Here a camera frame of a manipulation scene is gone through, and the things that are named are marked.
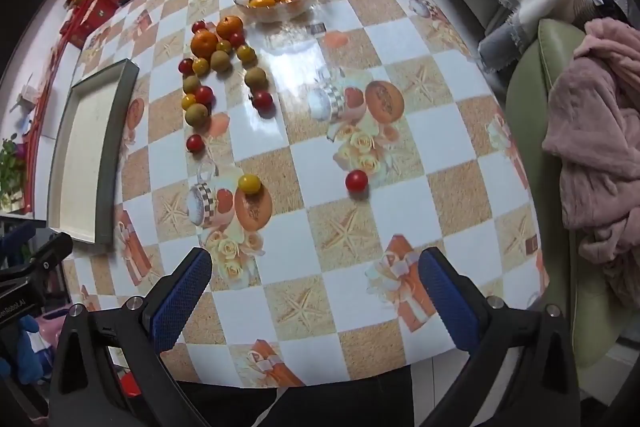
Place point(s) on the green potted plant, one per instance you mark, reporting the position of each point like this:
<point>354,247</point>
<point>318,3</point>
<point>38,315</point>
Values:
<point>10,172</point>

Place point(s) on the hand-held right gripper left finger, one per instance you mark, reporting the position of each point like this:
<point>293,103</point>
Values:
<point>185,302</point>

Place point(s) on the green chair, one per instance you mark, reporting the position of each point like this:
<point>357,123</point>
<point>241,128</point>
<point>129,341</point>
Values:
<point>530,107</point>

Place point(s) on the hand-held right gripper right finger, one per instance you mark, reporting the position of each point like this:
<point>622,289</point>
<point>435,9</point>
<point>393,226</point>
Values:
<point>450,307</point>

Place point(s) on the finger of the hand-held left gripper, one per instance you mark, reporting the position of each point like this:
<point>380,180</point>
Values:
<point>47,252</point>

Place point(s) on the grey cloth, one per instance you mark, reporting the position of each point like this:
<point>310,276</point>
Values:
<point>500,47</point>

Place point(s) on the red cherry tomato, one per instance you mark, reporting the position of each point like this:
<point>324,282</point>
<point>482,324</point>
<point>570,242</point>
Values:
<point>198,26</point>
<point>262,99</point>
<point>186,66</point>
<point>237,39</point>
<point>203,94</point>
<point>357,181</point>
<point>194,143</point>

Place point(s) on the yellow cherry tomato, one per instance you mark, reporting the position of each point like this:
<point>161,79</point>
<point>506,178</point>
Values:
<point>249,183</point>
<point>224,47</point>
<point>245,53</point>
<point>200,66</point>
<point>188,101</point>

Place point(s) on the orange mandarin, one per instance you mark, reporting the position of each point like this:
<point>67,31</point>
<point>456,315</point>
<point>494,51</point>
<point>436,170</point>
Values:
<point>204,43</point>
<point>229,27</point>

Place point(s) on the grey shallow tray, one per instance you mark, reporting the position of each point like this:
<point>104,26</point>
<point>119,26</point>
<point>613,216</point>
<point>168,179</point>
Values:
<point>80,157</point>

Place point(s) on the black television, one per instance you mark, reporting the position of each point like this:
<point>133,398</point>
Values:
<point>20,7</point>

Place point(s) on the checkered printed tablecloth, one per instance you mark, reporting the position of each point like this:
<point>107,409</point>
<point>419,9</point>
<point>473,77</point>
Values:
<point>310,147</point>

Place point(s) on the pink fluffy garment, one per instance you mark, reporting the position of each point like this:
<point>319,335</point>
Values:
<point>595,132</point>

